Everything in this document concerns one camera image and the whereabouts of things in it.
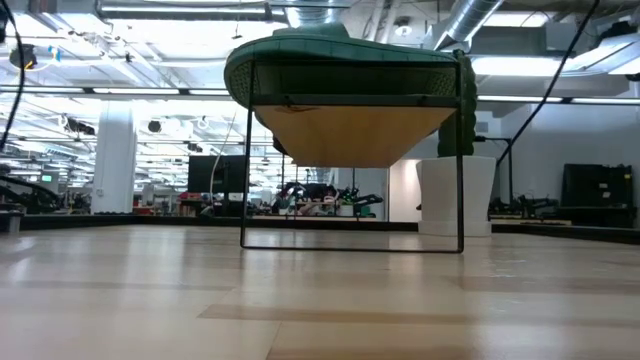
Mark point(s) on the smooth silver ceiling duct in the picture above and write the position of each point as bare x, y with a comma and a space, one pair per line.
470, 20

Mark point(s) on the white hexagonal plant pot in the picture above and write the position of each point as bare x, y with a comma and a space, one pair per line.
450, 195

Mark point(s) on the small grey bracket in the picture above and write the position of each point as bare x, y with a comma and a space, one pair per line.
11, 222

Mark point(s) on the black background monitor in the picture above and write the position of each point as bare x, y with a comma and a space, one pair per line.
217, 175

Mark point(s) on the white pillar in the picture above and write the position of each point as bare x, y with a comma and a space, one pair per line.
115, 160

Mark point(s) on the black background cabinet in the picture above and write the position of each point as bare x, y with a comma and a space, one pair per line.
597, 195

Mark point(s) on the green cactus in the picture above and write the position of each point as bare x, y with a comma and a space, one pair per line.
470, 125

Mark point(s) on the black background robot arm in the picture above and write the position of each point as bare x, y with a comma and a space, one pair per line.
30, 197
365, 200
525, 206

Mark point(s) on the person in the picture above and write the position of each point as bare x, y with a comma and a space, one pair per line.
312, 202

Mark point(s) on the green slide sandal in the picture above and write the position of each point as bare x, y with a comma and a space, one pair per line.
340, 50

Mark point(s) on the corrugated silver ceiling duct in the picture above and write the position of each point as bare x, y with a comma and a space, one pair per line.
312, 10

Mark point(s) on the white ceiling dome sensor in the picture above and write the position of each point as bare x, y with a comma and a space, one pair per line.
403, 27

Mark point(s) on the wooden shelf with black frame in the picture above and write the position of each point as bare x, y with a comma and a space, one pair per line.
350, 135

